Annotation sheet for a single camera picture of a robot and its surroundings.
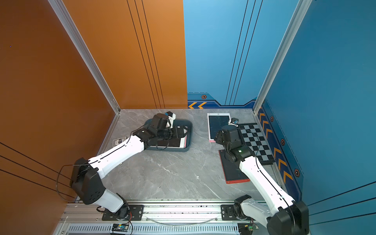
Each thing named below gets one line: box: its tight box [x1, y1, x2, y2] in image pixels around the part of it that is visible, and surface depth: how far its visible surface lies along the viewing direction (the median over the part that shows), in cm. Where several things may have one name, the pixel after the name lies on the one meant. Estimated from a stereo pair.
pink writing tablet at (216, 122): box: [207, 113, 232, 143], surface depth 115 cm
